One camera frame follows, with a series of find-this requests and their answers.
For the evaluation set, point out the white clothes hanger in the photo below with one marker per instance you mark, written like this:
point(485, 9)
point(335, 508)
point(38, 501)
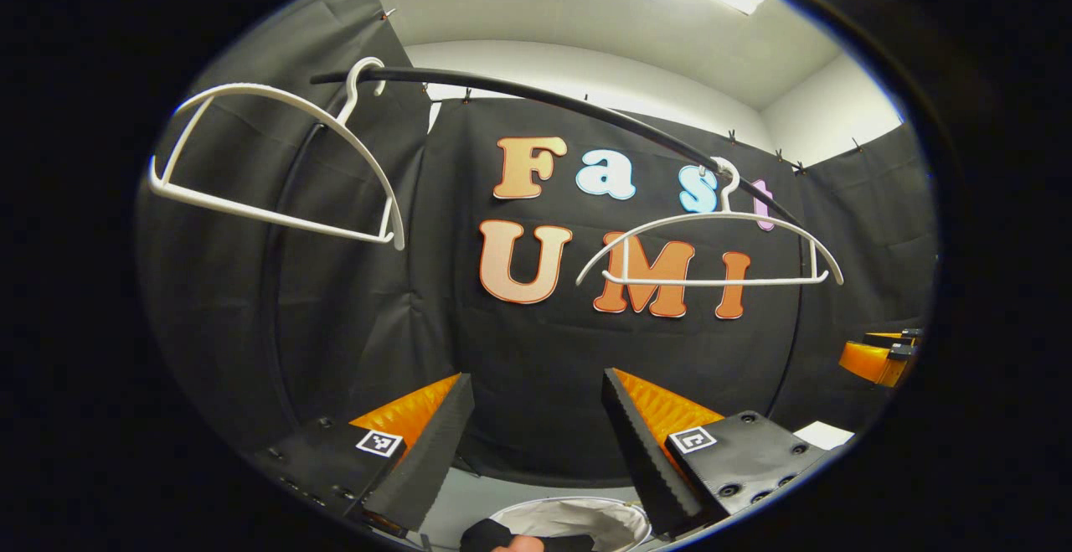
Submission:
point(720, 282)
point(268, 214)

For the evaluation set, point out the white sheet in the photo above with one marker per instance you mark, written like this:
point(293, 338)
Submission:
point(825, 435)

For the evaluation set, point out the black backdrop cloth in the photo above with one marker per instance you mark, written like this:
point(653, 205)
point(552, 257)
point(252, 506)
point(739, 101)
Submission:
point(536, 351)

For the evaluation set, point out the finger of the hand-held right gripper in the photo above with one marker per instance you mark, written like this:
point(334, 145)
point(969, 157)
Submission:
point(871, 363)
point(892, 336)

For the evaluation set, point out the row of backdrop clips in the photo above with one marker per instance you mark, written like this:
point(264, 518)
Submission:
point(731, 136)

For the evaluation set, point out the white laundry hamper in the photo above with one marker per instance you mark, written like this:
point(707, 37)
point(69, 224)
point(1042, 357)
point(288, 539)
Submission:
point(586, 523)

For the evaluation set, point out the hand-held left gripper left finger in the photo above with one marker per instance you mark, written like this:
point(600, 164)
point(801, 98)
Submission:
point(431, 460)

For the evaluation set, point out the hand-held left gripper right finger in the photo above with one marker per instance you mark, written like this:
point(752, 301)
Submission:
point(645, 460)

